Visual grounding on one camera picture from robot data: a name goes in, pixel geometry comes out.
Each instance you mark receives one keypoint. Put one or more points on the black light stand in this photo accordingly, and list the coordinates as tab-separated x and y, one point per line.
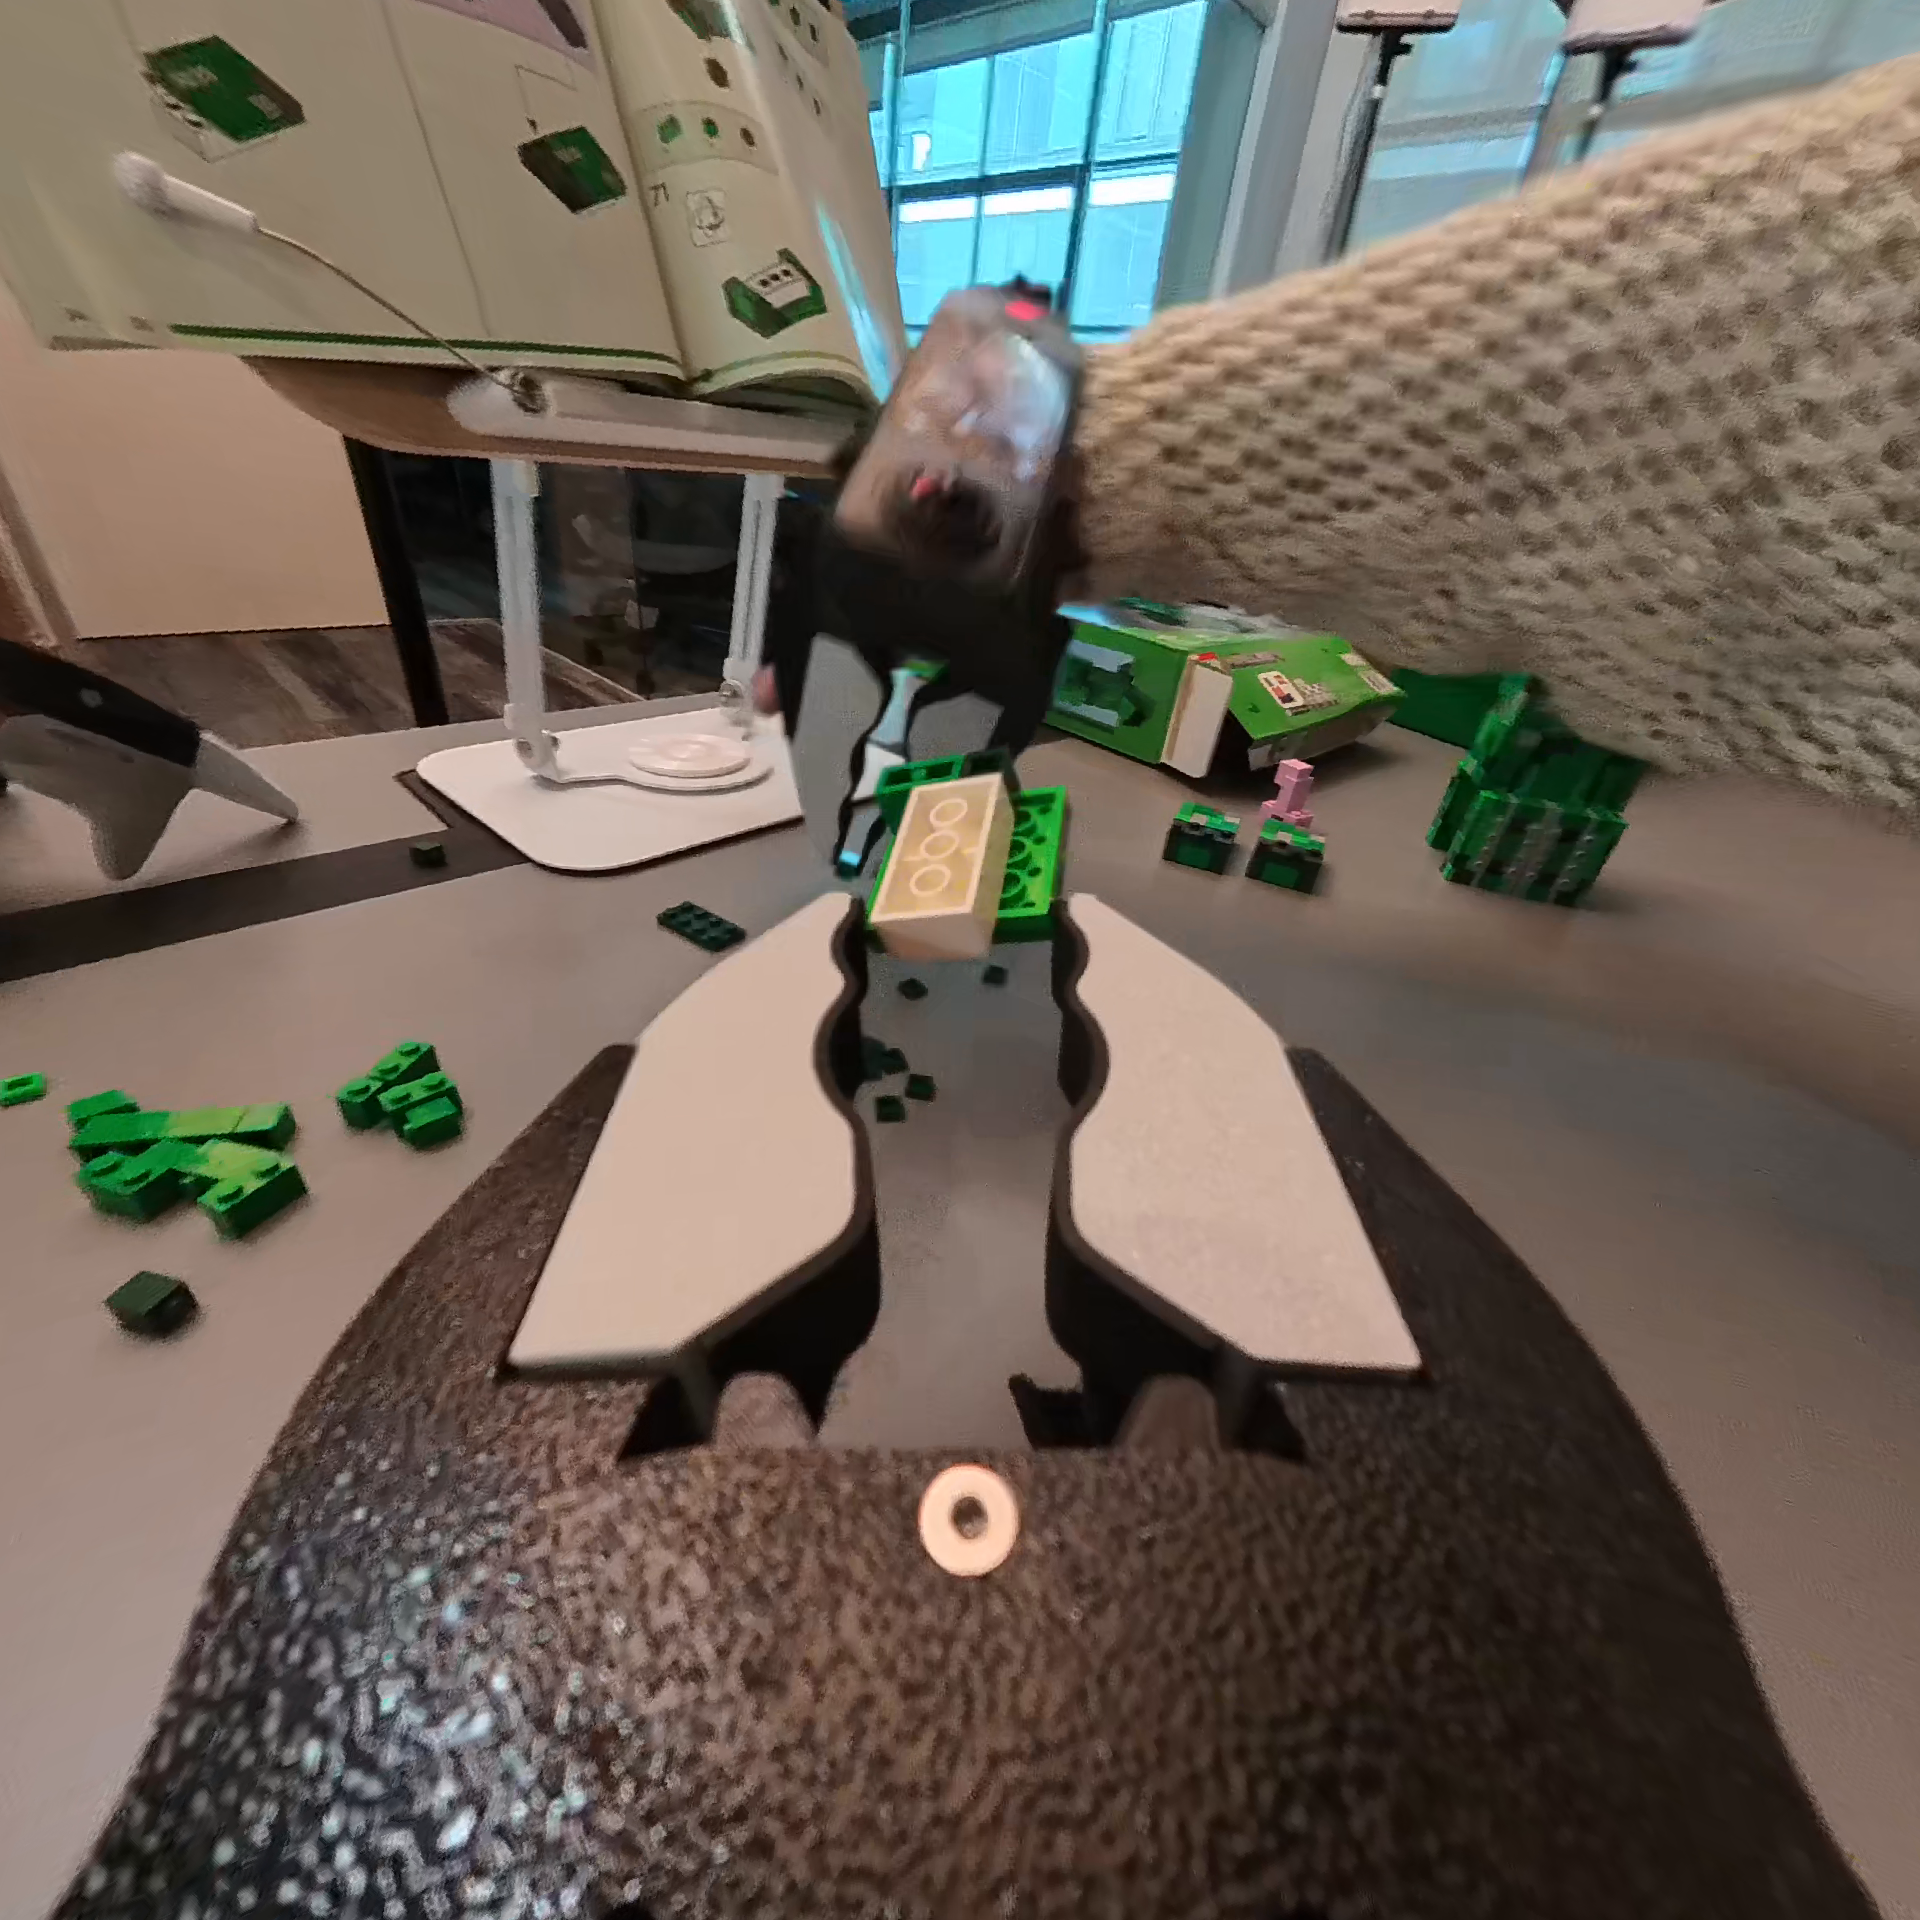
1389	105
1622	43

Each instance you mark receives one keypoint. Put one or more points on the white book stand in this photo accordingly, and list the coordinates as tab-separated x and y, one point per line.
599	810

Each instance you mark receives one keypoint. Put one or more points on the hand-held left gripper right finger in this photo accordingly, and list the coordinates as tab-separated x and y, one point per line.
1230	1185

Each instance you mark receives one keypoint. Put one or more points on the green lego set box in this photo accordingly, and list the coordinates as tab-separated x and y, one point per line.
1276	690

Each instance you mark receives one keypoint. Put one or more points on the large green lego build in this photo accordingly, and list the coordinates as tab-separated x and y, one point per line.
1530	810

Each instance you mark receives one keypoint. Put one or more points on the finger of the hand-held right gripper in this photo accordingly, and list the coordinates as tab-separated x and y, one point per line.
901	705
826	720

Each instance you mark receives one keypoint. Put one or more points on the person's right forearm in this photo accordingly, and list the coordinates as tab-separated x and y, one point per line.
1500	420

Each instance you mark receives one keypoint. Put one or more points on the green lego plate cream brick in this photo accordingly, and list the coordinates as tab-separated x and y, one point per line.
944	868

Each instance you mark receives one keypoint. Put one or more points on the black and white spare device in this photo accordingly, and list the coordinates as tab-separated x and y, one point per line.
136	780

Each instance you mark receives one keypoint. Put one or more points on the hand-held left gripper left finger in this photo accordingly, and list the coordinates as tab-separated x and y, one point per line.
722	1185

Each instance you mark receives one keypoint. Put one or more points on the bright green lego piece pile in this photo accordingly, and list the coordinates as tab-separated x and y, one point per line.
196	1155

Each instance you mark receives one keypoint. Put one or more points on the lego instruction booklet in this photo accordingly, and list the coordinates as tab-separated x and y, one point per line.
376	181

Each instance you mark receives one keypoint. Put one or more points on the dark green flat lego plate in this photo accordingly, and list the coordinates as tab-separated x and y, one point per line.
701	925

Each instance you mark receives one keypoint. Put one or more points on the dark green lego piece pile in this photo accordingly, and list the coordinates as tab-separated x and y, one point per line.
893	1066

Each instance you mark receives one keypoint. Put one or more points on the pink lego figure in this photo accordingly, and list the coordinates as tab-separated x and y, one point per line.
1291	791

